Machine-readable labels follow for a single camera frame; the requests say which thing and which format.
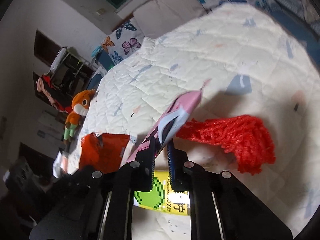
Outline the yellow green juice bottle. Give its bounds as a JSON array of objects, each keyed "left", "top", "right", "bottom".
[{"left": 133, "top": 171, "right": 190, "bottom": 216}]

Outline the red foam fruit net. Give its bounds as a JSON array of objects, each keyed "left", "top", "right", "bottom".
[{"left": 176, "top": 115, "right": 276, "bottom": 175}]

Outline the pink snack wrapper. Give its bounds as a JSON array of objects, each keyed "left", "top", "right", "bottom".
[{"left": 126, "top": 90, "right": 202, "bottom": 163}]

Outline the orange snack wrapper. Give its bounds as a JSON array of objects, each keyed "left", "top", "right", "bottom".
[{"left": 79, "top": 133, "right": 130, "bottom": 174}]

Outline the orange fox plush toy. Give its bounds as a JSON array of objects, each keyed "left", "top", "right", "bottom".
[{"left": 63, "top": 89, "right": 96, "bottom": 145}]

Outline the dark storage shelf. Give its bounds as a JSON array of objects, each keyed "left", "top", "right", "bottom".
[{"left": 33, "top": 47, "right": 95, "bottom": 113}]

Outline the white quilted blanket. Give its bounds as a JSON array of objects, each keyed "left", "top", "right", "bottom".
[{"left": 79, "top": 3, "right": 319, "bottom": 237}]

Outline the left butterfly pillow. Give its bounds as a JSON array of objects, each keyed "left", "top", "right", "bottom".
[{"left": 101, "top": 17, "right": 145, "bottom": 65}]

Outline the grey pillow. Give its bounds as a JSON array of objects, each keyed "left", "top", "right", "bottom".
[{"left": 133, "top": 0, "right": 206, "bottom": 39}]

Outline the blue sofa cover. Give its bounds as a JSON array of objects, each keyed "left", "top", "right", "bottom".
[{"left": 250, "top": 0, "right": 319, "bottom": 66}]

